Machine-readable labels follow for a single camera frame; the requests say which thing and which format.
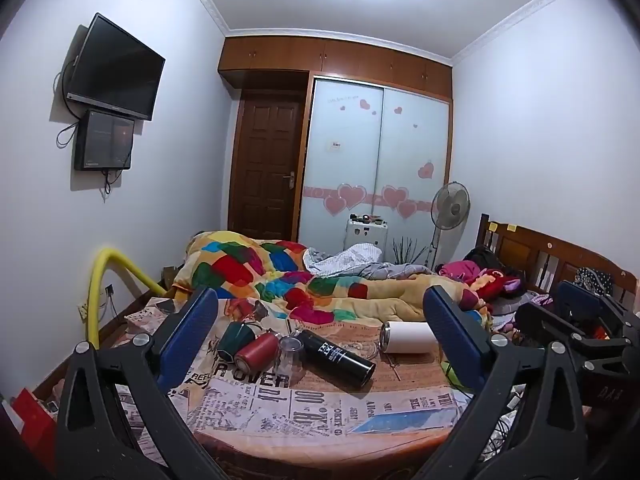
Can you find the clear glass cup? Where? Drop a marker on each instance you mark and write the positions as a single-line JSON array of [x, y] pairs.
[[367, 349], [290, 355]]

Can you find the yellow foam tube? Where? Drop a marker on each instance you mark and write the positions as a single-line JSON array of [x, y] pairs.
[[96, 285]]

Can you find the wooden bed headboard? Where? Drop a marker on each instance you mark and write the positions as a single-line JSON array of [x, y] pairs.
[[540, 247]]

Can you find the black bag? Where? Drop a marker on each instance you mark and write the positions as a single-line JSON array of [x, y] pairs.
[[485, 260]]

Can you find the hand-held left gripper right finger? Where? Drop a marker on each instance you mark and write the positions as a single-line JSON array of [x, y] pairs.
[[450, 342]]

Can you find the pink cloth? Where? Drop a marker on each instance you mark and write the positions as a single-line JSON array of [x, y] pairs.
[[457, 270]]

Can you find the colourful patchwork quilt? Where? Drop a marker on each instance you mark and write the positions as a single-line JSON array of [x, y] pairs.
[[300, 280]]

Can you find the white tumbler cup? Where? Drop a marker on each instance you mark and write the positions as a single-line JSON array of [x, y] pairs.
[[410, 337]]

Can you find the wall socket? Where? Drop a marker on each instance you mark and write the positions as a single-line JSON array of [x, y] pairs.
[[108, 290]]

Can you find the black polka-dot cloth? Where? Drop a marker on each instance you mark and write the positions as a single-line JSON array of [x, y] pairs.
[[592, 280]]

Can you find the sliding wardrobe with heart stickers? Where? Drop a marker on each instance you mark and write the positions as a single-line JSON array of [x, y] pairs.
[[375, 160]]

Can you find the red plush toy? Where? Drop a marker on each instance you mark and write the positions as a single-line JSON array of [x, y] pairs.
[[500, 282]]

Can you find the small wall-mounted black monitor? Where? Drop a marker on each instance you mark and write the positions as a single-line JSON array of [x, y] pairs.
[[105, 140]]

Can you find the standing electric fan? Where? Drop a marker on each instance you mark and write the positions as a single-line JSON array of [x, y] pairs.
[[451, 205]]

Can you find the grey striped cloth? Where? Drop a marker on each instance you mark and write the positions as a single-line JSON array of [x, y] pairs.
[[350, 259]]

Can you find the brown overhead cabinet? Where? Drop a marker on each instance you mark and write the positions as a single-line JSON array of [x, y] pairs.
[[350, 62]]

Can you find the wall-mounted black television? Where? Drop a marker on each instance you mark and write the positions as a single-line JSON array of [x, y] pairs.
[[117, 67]]

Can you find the dark green cup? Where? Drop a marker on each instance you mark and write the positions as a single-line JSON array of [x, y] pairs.
[[231, 342]]

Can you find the red cup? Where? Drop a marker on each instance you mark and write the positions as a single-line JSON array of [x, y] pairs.
[[256, 351]]

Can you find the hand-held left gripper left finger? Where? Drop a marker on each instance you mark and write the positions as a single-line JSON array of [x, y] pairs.
[[192, 332]]

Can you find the black tumbler cup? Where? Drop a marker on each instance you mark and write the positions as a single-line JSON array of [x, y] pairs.
[[337, 359]]

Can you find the red box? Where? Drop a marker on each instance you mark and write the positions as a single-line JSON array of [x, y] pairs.
[[35, 425]]

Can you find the small white cabinet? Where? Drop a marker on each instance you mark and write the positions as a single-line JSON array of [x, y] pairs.
[[366, 239]]

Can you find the bundle of dark twigs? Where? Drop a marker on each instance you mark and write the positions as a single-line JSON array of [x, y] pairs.
[[407, 254]]

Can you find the brown wooden door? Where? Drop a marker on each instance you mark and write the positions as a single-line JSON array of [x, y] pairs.
[[265, 170]]

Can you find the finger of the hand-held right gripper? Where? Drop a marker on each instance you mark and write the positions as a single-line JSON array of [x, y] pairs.
[[575, 296], [540, 322]]

